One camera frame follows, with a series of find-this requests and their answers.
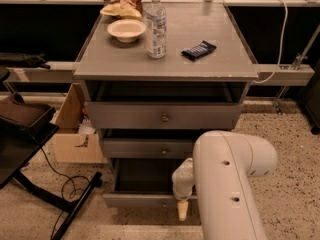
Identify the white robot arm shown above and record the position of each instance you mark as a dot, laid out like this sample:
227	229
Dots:
217	173

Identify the dark blue snack packet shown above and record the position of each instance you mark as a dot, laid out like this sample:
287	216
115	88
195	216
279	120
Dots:
203	49

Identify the white bowl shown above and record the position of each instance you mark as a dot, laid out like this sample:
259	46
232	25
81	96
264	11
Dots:
126	30

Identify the clear plastic water bottle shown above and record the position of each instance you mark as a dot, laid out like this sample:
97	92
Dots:
156	29

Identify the aluminium frame rail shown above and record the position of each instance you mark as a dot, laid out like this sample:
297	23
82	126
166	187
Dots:
283	75

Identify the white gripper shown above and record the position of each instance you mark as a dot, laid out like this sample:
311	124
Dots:
182	193

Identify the grey drawer cabinet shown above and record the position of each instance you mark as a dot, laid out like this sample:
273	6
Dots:
111	71

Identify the grey drawer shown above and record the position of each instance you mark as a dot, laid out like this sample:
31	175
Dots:
142	183
147	148
163	115

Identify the cardboard box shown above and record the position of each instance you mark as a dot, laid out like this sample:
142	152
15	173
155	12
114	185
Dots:
75	141

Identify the yellow chip bag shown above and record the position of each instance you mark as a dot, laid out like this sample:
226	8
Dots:
119	11

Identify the grey top drawer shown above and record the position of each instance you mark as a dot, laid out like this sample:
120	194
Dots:
163	115

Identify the black stand with tray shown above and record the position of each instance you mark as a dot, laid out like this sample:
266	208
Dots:
24	129

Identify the grey middle drawer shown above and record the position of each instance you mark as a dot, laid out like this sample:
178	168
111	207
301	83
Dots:
147	148

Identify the grey bottom drawer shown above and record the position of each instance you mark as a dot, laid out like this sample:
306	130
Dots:
142	183

